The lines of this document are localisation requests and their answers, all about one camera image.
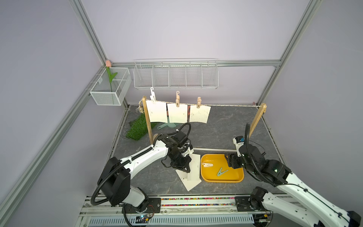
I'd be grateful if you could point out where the green clothespin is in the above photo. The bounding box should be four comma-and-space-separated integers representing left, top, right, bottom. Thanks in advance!
216, 167, 229, 177

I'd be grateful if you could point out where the wooden drying rack frame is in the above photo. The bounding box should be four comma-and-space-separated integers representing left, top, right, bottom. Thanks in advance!
138, 96, 267, 152

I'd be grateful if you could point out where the green artificial grass mat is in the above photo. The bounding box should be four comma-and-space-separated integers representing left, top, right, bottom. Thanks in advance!
126, 113, 148, 141

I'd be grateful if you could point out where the pink artificial tulip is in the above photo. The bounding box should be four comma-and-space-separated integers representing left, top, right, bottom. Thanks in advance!
105, 60, 118, 92

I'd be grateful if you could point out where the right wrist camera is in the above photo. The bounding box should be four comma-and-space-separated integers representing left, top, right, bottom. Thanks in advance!
233, 136, 244, 157

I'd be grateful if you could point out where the yellow plastic tray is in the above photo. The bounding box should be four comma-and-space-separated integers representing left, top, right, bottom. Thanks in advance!
200, 154, 244, 183

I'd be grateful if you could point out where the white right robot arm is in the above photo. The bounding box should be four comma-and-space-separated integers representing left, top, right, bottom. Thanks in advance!
225, 143, 362, 227

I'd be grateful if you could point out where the twine string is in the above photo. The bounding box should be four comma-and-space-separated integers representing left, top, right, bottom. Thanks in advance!
138, 97, 263, 108

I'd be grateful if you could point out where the white wire wall shelf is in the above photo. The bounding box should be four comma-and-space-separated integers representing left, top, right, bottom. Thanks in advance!
133, 58, 219, 89

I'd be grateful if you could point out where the white postcard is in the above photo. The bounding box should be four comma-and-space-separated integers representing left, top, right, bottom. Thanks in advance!
167, 104, 188, 124
146, 100, 168, 123
190, 105, 211, 124
176, 168, 202, 192
187, 154, 201, 183

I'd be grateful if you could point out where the white hooked clothespin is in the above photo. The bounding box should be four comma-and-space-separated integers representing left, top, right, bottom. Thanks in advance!
150, 87, 157, 104

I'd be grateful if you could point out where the wooden hooked clothespin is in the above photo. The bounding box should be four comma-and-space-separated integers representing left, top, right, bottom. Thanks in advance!
175, 91, 180, 107

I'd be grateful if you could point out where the white mesh wall basket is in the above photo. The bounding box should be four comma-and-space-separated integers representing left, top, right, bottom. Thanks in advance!
90, 67, 132, 106

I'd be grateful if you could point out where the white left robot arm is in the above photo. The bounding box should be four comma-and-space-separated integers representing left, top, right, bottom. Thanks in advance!
90, 131, 193, 211

